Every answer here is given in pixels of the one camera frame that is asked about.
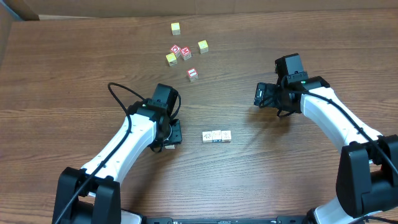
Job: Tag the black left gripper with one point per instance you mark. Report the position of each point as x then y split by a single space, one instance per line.
175 134

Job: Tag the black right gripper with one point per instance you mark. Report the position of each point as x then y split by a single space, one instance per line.
260 94

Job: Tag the green framed wooden block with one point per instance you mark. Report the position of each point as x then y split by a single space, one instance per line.
207 137

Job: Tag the plain block yellow side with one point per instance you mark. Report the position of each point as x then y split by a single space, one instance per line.
216 136

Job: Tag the plain block green side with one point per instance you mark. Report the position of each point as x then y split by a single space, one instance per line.
226 136

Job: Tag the red framed wooden block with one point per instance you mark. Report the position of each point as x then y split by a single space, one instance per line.
192 74

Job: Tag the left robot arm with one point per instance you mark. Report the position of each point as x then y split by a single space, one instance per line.
92 194

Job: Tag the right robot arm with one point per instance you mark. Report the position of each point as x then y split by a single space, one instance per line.
366 183

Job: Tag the left yellow wooden block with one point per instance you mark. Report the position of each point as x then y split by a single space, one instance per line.
171 59

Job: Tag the yellow wooden block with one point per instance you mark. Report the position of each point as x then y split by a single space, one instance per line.
175 28
171 59
203 46

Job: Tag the red letter M block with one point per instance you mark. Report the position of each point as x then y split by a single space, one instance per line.
186 53

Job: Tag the red circle wooden block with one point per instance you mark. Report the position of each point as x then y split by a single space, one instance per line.
176 50

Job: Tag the right yellow wooden block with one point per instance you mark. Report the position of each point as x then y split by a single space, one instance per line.
203 46

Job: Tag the far yellow wooden block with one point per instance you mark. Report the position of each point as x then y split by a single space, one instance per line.
175 28

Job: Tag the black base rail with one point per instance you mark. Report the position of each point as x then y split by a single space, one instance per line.
224 220

